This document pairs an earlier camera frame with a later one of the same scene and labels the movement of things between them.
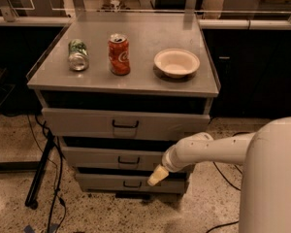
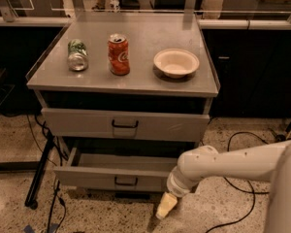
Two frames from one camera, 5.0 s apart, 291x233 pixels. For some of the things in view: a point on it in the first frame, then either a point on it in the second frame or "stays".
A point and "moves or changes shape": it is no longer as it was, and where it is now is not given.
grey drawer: [113, 157] moves or changes shape
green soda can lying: [78, 55] stays
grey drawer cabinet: [118, 90] stays
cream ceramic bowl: [176, 62] stays
